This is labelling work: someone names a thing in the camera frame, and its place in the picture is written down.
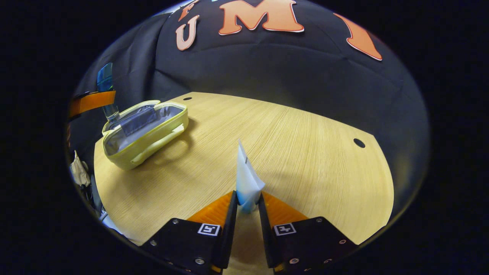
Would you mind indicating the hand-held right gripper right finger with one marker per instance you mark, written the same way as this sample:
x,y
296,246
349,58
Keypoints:
x,y
265,229

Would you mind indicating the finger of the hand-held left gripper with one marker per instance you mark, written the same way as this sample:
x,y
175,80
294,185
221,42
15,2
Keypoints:
x,y
93,101

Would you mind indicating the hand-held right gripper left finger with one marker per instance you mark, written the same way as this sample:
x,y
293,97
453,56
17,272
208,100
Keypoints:
x,y
229,229

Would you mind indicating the blue skin care jar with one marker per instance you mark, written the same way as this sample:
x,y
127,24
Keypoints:
x,y
105,78

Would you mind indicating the blue white cream tube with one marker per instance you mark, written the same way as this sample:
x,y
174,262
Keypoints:
x,y
246,179

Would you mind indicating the pale yellow suitcase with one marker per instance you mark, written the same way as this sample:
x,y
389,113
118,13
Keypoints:
x,y
153,143

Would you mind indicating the crumpled beige cloth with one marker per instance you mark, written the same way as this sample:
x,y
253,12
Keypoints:
x,y
79,170

